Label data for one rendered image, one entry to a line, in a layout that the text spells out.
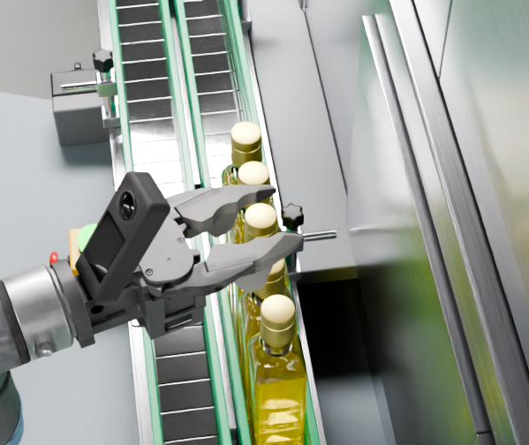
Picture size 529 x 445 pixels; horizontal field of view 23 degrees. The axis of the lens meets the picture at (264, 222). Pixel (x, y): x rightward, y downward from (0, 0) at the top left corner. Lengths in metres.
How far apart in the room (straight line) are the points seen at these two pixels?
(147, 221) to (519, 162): 0.30
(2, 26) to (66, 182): 1.37
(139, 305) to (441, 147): 0.29
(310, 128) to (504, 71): 0.87
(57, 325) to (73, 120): 0.85
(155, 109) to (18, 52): 1.38
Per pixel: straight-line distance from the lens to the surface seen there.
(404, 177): 1.18
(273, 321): 1.26
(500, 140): 0.97
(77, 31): 3.19
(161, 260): 1.10
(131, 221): 1.04
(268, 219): 1.33
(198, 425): 1.52
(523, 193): 0.92
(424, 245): 1.12
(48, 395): 1.71
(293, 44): 1.89
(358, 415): 1.68
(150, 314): 1.12
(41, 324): 1.08
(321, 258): 1.64
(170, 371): 1.56
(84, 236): 1.71
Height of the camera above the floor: 2.22
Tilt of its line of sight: 53 degrees down
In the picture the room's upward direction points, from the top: straight up
